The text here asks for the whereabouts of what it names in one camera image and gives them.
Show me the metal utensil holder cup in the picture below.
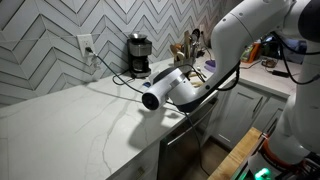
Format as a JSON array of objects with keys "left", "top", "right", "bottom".
[{"left": 173, "top": 56, "right": 196, "bottom": 73}]

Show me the wooden spoon in holder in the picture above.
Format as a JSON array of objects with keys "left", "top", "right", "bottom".
[{"left": 169, "top": 44, "right": 178, "bottom": 62}]

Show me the pale plastic spatula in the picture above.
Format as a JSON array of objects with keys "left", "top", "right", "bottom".
[{"left": 176, "top": 51, "right": 187, "bottom": 62}]

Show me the black steel coffee maker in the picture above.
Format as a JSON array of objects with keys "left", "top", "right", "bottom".
[{"left": 126, "top": 31, "right": 153, "bottom": 80}]

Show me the tall flat wooden spatula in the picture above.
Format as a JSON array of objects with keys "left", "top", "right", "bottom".
[{"left": 184, "top": 30, "right": 191, "bottom": 60}]

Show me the black dishwasher front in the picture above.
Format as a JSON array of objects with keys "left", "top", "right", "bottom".
[{"left": 156, "top": 92, "right": 220, "bottom": 180}]

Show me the black ladle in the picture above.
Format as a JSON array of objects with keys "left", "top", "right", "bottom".
[{"left": 190, "top": 28, "right": 201, "bottom": 58}]

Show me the wide grey cabinet door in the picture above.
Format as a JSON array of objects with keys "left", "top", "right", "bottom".
[{"left": 213, "top": 81, "right": 268, "bottom": 150}]

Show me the orange and green canister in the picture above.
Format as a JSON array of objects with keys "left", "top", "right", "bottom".
[{"left": 240, "top": 41, "right": 262, "bottom": 64}]

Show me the wooden board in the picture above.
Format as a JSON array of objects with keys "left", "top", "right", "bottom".
[{"left": 207, "top": 126, "right": 265, "bottom": 180}]

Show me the brown round object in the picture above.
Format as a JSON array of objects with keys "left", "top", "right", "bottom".
[{"left": 261, "top": 57, "right": 279, "bottom": 69}]

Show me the narrow grey cabinet door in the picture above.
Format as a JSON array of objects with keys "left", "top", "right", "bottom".
[{"left": 252, "top": 95, "right": 291, "bottom": 135}]

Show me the black power adapter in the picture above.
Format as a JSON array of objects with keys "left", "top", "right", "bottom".
[{"left": 271, "top": 69, "right": 291, "bottom": 79}]

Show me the black coffee maker cord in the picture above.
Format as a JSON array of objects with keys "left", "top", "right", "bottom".
[{"left": 111, "top": 69, "right": 136, "bottom": 87}]

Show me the long black power cable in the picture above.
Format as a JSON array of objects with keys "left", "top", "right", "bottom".
[{"left": 85, "top": 46, "right": 212, "bottom": 177}]

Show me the grey drawer with brass handle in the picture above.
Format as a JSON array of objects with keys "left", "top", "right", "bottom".
[{"left": 108, "top": 142, "right": 161, "bottom": 180}]

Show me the thin black counter cable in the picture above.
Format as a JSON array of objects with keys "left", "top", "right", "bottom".
[{"left": 239, "top": 59, "right": 263, "bottom": 70}]

